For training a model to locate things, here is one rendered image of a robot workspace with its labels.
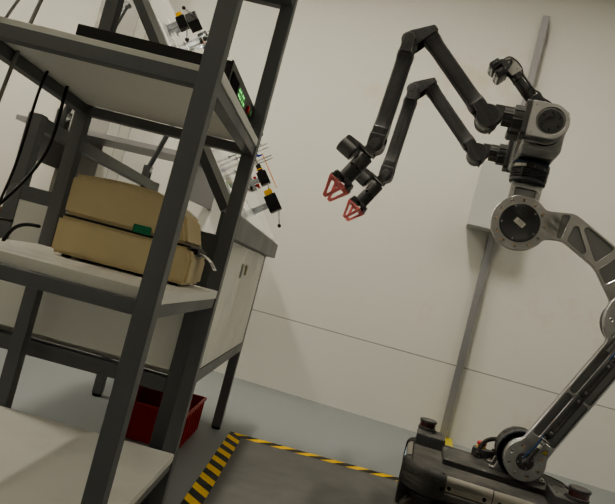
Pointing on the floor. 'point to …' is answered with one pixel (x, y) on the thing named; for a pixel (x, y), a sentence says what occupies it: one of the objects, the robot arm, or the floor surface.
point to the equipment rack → (134, 482)
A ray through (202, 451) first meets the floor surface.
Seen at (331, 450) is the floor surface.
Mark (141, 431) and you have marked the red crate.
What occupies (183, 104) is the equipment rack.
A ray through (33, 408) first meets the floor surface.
